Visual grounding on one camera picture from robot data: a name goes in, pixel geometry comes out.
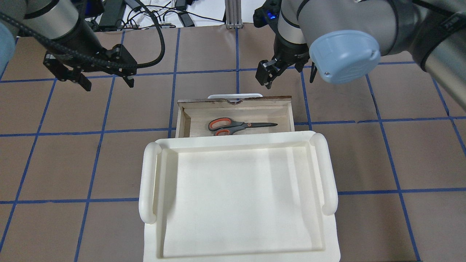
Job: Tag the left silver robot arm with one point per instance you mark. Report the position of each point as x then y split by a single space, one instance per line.
72 48

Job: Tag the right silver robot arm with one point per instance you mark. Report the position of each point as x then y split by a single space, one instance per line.
346 39

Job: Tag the light wooden drawer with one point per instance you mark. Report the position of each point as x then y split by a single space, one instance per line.
195 115

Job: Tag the black power adapter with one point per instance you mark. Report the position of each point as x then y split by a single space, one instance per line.
112 17

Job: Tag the grey orange scissors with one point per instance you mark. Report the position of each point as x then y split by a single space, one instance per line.
228 126

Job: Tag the white drawer handle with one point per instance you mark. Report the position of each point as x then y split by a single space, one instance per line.
234 96

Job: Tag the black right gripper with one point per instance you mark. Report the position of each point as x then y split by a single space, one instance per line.
290 47

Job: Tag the white plastic tray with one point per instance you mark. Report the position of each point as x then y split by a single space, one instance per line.
268 197

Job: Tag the aluminium frame post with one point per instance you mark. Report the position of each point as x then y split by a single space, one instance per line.
233 14

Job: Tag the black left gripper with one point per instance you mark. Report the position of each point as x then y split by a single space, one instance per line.
88 41

